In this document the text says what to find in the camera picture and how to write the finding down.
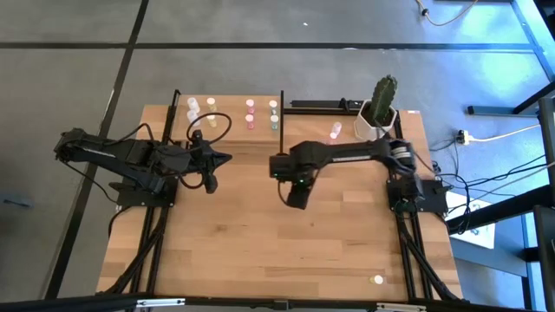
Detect white power cable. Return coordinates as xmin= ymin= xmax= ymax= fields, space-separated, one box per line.
xmin=470 ymin=123 xmax=543 ymax=144

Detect black metal bar frame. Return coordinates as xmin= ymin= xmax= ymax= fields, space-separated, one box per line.
xmin=281 ymin=98 xmax=365 ymax=116

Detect white hexagonal plant pot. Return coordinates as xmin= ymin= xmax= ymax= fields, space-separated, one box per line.
xmin=353 ymin=99 xmax=399 ymax=142

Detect black floor cables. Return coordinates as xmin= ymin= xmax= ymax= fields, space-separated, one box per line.
xmin=433 ymin=153 xmax=555 ymax=235

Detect silver frame bracket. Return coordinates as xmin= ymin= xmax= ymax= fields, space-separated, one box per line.
xmin=375 ymin=302 xmax=428 ymax=312
xmin=135 ymin=297 xmax=186 ymax=309

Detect black aluminium frame rail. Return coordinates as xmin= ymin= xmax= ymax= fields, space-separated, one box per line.
xmin=103 ymin=88 xmax=183 ymax=300
xmin=381 ymin=110 xmax=460 ymax=302

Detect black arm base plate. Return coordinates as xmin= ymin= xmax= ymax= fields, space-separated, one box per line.
xmin=115 ymin=175 xmax=180 ymax=208
xmin=387 ymin=179 xmax=450 ymax=217

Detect black aluminium frame beam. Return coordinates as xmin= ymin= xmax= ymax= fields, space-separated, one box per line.
xmin=0 ymin=293 xmax=555 ymax=312

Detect black metal table leg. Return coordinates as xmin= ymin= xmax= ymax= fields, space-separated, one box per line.
xmin=446 ymin=184 xmax=555 ymax=237

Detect white paper sheet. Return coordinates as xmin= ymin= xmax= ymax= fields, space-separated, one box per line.
xmin=446 ymin=190 xmax=498 ymax=250

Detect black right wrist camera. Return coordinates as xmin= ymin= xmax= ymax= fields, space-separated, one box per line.
xmin=284 ymin=179 xmax=314 ymax=211

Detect beige floor cable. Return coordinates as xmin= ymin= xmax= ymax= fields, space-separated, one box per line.
xmin=415 ymin=0 xmax=480 ymax=27

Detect black metal table frame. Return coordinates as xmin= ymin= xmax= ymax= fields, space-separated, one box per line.
xmin=467 ymin=80 xmax=555 ymax=117

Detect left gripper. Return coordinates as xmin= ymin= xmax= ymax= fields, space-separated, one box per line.
xmin=155 ymin=132 xmax=234 ymax=177

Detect wooden shelf black metal frame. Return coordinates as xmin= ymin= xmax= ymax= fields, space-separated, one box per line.
xmin=160 ymin=88 xmax=285 ymax=159

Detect green cactus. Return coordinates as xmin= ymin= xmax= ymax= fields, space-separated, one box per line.
xmin=368 ymin=74 xmax=399 ymax=127

